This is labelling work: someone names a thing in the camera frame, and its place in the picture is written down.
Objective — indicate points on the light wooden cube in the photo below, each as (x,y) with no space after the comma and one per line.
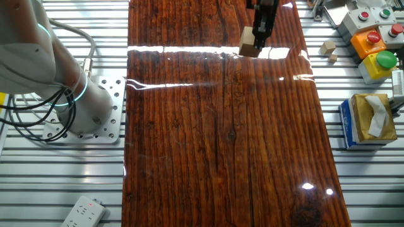
(247,42)

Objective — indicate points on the grey box red mushroom button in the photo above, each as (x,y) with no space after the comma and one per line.
(396,30)

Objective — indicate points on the white tissue sheet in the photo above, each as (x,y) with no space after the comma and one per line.
(377,119)

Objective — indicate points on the gold tissue box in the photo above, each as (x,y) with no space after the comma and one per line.
(363,119)

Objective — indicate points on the tiny wooden cube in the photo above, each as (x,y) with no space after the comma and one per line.
(332,58)

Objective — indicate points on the silver vented device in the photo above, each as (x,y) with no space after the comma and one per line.
(398,82)

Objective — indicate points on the blue white tissue pack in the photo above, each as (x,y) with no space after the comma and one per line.
(347,126)

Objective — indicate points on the yellow box green button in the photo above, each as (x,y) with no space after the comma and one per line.
(374,69)

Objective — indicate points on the glossy brown wood-grain board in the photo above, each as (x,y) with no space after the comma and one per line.
(189,142)

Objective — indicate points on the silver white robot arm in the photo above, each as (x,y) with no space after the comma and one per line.
(31,63)

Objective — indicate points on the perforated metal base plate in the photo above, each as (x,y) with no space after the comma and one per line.
(115,94)

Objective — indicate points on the colourful Mondrian pattern cloth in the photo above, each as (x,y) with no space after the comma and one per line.
(2,101)

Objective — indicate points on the grey box small red button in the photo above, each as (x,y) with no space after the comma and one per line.
(356,22)

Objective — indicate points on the small wooden cube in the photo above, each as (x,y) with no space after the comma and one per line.
(328,47)

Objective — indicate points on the white power strip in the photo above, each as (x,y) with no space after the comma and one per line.
(83,212)

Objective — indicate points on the grey box green button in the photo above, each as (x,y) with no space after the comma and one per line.
(385,13)

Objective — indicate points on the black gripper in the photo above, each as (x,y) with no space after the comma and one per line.
(263,5)

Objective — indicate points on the orange box red button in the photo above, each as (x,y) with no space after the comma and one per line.
(366,45)

